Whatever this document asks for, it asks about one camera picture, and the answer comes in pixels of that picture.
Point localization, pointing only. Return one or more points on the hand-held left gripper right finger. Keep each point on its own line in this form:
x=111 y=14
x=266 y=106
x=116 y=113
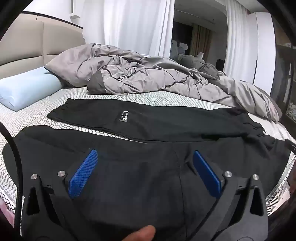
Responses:
x=207 y=173

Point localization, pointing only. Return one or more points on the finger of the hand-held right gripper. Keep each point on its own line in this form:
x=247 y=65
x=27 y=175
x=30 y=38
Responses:
x=291 y=145

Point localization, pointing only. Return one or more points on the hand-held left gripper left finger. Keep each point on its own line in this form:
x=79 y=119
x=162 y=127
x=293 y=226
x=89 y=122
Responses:
x=83 y=171

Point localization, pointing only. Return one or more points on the black pants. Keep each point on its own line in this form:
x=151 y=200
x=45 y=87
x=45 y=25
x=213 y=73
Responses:
x=148 y=162

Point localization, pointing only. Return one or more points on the person's left hand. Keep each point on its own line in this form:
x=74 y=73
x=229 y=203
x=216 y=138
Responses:
x=140 y=234

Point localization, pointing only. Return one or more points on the zigzag patterned rug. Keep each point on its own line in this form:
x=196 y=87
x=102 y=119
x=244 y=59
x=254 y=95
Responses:
x=278 y=197

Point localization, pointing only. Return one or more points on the bed with hexagon patterned sheet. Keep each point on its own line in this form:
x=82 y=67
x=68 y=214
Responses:
x=34 y=113

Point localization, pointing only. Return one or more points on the white wardrobe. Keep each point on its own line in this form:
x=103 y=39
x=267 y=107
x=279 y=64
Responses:
x=261 y=51

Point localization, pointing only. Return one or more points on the light blue pillow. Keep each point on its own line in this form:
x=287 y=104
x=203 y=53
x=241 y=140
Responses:
x=25 y=88

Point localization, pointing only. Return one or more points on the dark grey pillow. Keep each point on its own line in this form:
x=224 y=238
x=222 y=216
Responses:
x=196 y=64

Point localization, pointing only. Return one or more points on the grey quilted duvet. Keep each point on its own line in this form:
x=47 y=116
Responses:
x=148 y=76

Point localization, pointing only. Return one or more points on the white curtain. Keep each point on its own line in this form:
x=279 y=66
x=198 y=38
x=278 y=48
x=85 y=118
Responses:
x=235 y=39
x=136 y=25

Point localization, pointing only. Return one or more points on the brown curtain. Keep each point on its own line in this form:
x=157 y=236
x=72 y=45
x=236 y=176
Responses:
x=201 y=40

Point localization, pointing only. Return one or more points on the beige padded headboard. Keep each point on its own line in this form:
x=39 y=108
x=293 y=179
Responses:
x=30 y=44

